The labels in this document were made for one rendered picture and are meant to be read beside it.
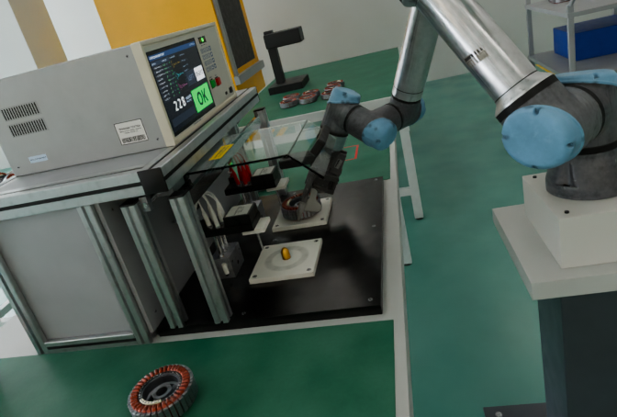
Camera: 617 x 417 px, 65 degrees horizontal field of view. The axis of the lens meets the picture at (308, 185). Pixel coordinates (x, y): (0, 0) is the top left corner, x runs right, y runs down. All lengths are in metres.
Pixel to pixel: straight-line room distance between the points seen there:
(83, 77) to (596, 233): 1.00
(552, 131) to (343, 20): 5.54
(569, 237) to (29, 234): 1.02
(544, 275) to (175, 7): 4.22
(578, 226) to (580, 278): 0.10
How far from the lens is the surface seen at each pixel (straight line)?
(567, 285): 1.02
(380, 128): 1.13
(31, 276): 1.15
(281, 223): 1.31
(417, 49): 1.16
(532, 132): 0.88
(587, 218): 1.00
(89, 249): 1.04
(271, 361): 0.92
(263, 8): 6.45
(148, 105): 1.00
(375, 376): 0.83
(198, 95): 1.15
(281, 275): 1.08
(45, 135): 1.14
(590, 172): 1.04
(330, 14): 6.32
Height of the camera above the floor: 1.32
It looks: 21 degrees down
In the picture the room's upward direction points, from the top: 15 degrees counter-clockwise
